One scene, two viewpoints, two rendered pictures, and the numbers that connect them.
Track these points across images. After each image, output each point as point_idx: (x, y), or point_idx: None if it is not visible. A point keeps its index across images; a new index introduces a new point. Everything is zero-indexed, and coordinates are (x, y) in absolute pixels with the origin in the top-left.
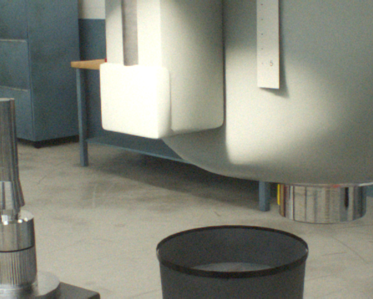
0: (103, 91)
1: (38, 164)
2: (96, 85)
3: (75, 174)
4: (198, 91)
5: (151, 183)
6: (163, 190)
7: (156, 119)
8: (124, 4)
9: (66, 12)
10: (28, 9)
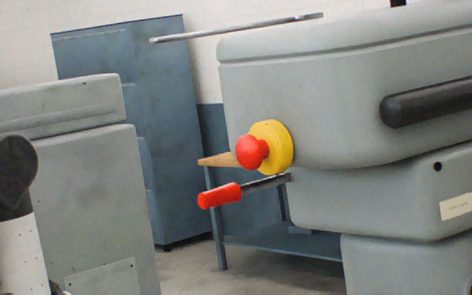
0: None
1: (174, 273)
2: (223, 174)
3: (215, 282)
4: None
5: (299, 285)
6: (315, 292)
7: None
8: None
9: (183, 100)
10: (142, 104)
